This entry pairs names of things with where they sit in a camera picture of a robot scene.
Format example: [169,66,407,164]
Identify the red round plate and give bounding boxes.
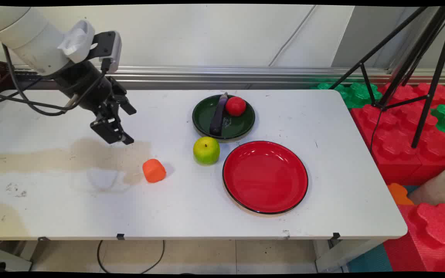
[222,141,309,215]

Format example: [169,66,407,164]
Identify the black floor cable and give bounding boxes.
[97,240,165,274]

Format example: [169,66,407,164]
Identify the dark purple toy eggplant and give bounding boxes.
[209,92,228,136]

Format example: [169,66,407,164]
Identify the orange foam block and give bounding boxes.
[387,183,415,206]

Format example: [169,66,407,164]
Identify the large red foam block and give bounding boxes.
[351,82,445,186]

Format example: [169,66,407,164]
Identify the white table leg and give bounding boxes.
[314,238,386,273]

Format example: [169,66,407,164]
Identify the orange toy block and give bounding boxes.
[142,159,166,183]

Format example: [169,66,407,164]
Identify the black cable bundle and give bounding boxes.
[0,76,43,105]

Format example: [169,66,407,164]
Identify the aluminium wall rail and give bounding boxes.
[14,65,445,86]

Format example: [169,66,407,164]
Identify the black tripod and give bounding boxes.
[329,5,445,149]

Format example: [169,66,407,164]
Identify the red toy tomato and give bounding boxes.
[225,96,247,117]

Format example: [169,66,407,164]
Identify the green toy apple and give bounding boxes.
[193,136,221,166]

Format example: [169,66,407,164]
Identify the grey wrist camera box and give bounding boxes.
[87,31,123,74]

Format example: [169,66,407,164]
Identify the dark green round plate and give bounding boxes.
[192,95,256,140]

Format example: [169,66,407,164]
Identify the blue foam mat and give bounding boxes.
[347,243,394,273]

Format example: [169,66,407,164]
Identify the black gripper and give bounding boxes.
[54,61,137,146]

